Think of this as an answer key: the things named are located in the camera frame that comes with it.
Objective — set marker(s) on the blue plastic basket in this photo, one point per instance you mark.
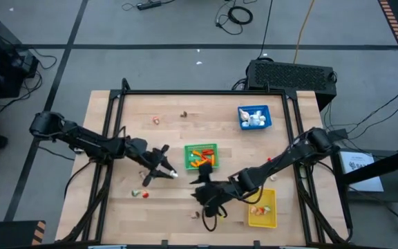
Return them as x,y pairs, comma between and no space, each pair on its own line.
266,110

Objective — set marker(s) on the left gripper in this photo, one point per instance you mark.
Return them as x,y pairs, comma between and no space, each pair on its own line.
140,152

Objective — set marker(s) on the yellow toy pepper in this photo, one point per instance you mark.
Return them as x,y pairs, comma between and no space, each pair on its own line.
203,161

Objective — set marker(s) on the pink toy mushroom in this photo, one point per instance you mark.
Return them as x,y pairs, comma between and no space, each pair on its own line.
155,120

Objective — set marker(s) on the orange-red toy carrot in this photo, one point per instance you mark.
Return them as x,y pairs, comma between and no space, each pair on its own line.
195,164

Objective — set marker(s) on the small white toy garlic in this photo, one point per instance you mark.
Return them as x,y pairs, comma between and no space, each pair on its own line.
262,119
245,124
254,120

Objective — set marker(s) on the black perforated computer case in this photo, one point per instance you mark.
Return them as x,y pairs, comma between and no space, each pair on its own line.
289,76

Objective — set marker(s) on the tan cap toy mushroom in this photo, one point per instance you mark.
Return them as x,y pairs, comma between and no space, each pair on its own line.
183,113
273,177

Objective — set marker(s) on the black equipment stack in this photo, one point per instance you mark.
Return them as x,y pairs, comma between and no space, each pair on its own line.
2,62

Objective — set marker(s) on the black power strip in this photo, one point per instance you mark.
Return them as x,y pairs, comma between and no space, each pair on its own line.
149,5

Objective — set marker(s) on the large red toy pepper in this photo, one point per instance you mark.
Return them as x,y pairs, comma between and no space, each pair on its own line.
208,151

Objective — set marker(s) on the black metal table frame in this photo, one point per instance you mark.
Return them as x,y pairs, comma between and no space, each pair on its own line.
202,92

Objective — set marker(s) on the green cap toy mushroom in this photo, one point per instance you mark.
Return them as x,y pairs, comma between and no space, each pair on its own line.
135,192
266,208

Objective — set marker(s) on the green plastic basket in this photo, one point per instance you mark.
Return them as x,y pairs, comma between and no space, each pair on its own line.
189,148

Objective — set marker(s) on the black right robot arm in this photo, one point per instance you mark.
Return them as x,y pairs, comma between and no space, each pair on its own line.
289,155

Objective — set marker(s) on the white toy mushroom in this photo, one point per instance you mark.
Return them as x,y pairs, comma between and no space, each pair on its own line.
142,174
173,174

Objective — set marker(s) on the white paper sheet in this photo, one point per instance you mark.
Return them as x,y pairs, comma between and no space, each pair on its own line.
361,173

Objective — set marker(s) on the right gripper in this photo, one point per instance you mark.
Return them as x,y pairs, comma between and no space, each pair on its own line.
219,197

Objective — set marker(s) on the black hazard striped box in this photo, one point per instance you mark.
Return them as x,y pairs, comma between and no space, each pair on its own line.
9,235

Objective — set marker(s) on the orange toy pepper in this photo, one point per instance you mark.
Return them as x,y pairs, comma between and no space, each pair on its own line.
213,160

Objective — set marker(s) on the black side stand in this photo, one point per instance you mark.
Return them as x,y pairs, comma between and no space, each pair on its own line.
392,166

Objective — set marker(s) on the orange toy carrot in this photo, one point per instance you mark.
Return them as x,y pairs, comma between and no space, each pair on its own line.
196,153

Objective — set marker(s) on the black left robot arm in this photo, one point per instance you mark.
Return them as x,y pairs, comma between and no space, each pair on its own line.
81,138

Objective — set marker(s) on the yellow plastic basket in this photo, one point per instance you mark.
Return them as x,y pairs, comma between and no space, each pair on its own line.
269,221

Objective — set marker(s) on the brown streaked cap toy mushroom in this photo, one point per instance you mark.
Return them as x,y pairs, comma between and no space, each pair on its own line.
195,214

